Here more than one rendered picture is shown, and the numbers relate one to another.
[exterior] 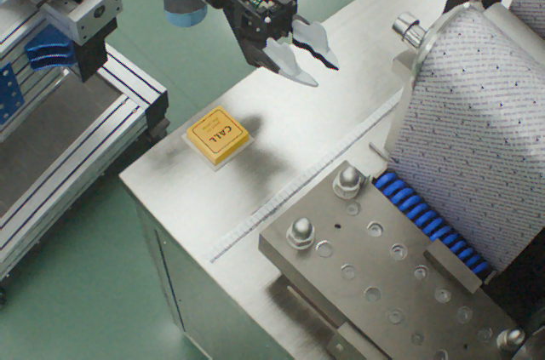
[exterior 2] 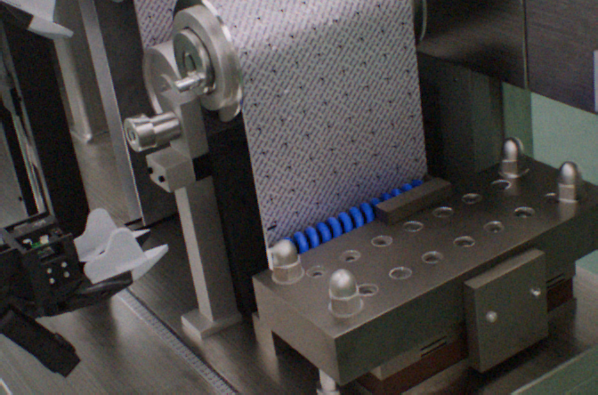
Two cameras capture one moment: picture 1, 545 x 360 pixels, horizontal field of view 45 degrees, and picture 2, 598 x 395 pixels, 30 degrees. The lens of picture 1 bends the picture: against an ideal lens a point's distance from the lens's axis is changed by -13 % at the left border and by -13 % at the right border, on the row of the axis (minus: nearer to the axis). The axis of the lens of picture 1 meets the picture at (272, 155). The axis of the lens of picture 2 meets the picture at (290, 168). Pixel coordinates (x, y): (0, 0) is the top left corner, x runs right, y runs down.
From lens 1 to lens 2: 0.89 m
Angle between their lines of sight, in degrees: 58
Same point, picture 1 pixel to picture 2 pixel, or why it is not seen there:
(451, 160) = (313, 125)
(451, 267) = (414, 196)
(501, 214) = (382, 106)
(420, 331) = (486, 229)
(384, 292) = (431, 250)
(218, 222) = not seen: outside the picture
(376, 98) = (138, 330)
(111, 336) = not seen: outside the picture
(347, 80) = (101, 354)
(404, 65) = (177, 163)
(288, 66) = (133, 260)
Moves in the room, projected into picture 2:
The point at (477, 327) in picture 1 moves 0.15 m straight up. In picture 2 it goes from (489, 189) to (481, 73)
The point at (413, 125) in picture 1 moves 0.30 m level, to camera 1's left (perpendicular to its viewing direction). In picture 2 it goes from (263, 147) to (164, 301)
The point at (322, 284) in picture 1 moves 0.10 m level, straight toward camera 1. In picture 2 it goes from (413, 291) to (505, 309)
